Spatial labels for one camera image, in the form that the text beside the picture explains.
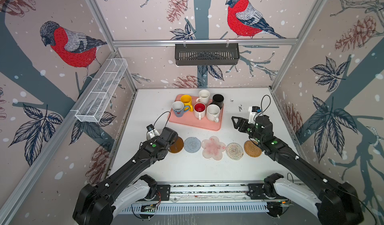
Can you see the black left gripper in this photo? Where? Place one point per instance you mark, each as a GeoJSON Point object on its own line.
{"type": "Point", "coordinates": [173, 141]}

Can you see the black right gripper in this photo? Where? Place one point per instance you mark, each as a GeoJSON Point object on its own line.
{"type": "Point", "coordinates": [241, 120]}

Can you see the glossy brown round coaster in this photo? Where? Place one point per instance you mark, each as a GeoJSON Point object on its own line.
{"type": "Point", "coordinates": [177, 146]}

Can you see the rattan round woven coaster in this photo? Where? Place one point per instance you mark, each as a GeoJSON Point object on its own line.
{"type": "Point", "coordinates": [252, 150]}

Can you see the blue grey woven coaster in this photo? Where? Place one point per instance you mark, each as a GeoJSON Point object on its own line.
{"type": "Point", "coordinates": [192, 145]}

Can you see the multicolour zigzag woven coaster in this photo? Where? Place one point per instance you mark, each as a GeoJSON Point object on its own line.
{"type": "Point", "coordinates": [234, 151]}

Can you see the pink flower shaped coaster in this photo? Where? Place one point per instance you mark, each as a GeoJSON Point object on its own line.
{"type": "Point", "coordinates": [213, 148]}

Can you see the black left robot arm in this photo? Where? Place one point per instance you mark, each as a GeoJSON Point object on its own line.
{"type": "Point", "coordinates": [99, 204]}

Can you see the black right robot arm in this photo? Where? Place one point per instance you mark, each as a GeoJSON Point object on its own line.
{"type": "Point", "coordinates": [331, 202]}

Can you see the pink tray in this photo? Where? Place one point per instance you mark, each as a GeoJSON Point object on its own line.
{"type": "Point", "coordinates": [189, 119]}

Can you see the blue patterned mug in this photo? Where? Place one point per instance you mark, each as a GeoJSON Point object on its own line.
{"type": "Point", "coordinates": [179, 108]}

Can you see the yellow mug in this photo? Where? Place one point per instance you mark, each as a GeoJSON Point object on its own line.
{"type": "Point", "coordinates": [187, 101]}

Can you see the red inside white mug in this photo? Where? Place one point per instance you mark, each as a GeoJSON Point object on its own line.
{"type": "Point", "coordinates": [199, 110]}

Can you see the black mug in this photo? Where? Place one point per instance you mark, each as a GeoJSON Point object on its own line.
{"type": "Point", "coordinates": [218, 100]}

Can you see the cream mug at back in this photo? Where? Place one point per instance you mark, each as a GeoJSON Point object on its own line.
{"type": "Point", "coordinates": [204, 97]}

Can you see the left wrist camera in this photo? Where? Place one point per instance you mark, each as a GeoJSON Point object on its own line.
{"type": "Point", "coordinates": [152, 132]}

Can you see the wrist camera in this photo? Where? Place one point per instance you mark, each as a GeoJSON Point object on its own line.
{"type": "Point", "coordinates": [254, 112]}
{"type": "Point", "coordinates": [152, 132]}

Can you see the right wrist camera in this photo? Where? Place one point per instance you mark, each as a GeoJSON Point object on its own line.
{"type": "Point", "coordinates": [254, 112]}

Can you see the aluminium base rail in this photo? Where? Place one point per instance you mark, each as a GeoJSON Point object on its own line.
{"type": "Point", "coordinates": [219, 198]}

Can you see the white wire mesh shelf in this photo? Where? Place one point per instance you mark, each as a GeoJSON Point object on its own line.
{"type": "Point", "coordinates": [99, 97]}

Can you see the black hanging wire basket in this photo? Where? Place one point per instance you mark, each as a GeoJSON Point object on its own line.
{"type": "Point", "coordinates": [207, 54]}

